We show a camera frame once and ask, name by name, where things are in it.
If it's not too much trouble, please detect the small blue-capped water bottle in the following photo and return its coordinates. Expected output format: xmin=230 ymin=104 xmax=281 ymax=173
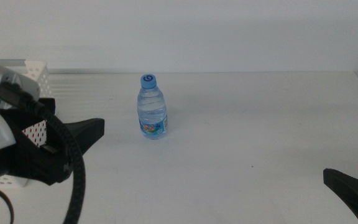
xmin=136 ymin=73 xmax=169 ymax=141

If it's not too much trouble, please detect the thick black braided cable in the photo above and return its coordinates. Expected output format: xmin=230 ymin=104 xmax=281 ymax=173
xmin=0 ymin=80 xmax=87 ymax=224

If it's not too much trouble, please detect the white perforated plastic basket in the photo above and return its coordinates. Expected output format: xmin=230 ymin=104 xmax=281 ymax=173
xmin=0 ymin=58 xmax=55 ymax=189

